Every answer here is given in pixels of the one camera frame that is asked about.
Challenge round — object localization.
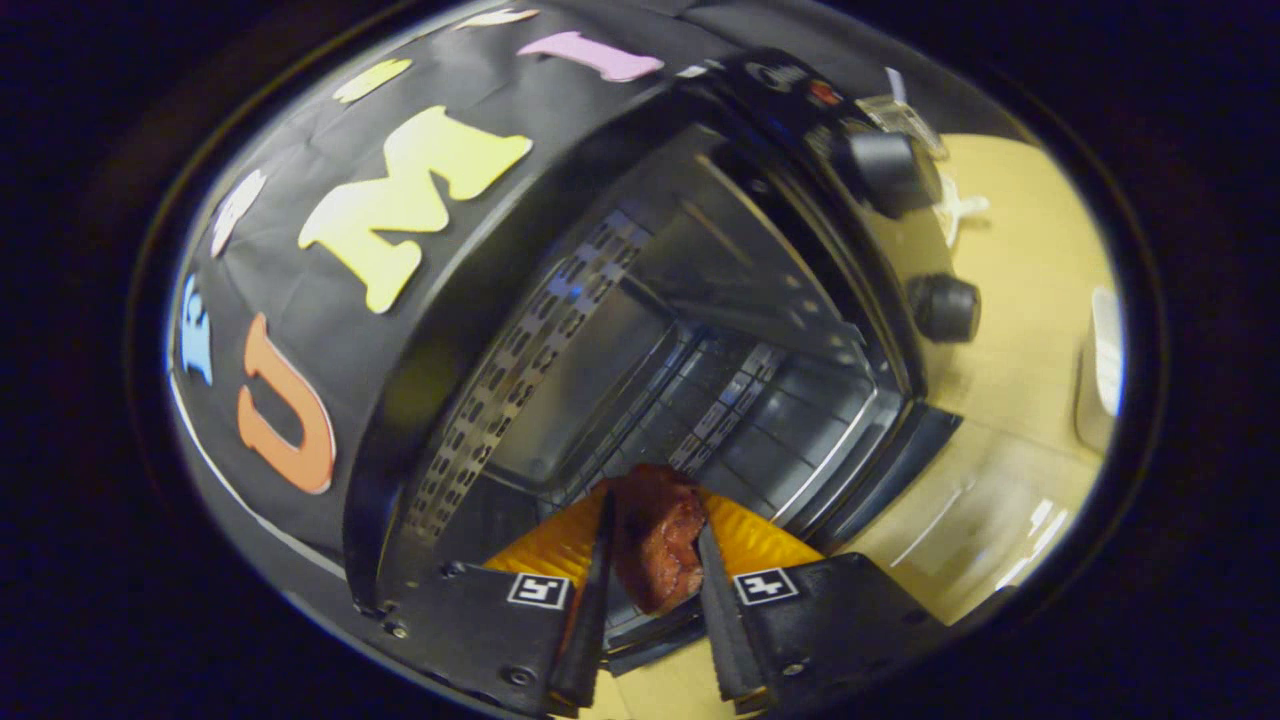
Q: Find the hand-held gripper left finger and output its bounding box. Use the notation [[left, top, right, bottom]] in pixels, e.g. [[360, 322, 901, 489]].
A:
[[380, 490, 616, 719]]

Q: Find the reddish-brown meat steak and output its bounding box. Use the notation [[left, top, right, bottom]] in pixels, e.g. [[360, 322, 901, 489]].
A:
[[612, 463, 708, 616]]

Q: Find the white divided dish of beans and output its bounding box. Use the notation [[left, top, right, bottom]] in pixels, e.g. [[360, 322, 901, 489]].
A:
[[935, 170, 991, 249]]

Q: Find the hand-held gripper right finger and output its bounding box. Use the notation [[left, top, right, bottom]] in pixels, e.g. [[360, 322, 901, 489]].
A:
[[697, 495, 946, 713]]

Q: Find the black toaster oven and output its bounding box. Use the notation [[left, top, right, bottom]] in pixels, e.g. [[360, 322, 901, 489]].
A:
[[343, 48, 986, 651]]

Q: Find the white rectangular tray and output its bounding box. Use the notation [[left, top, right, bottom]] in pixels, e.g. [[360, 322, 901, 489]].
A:
[[1075, 287, 1123, 456]]

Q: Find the wire mesh utensil holder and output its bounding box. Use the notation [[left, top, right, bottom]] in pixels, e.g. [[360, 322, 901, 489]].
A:
[[858, 93, 949, 161]]

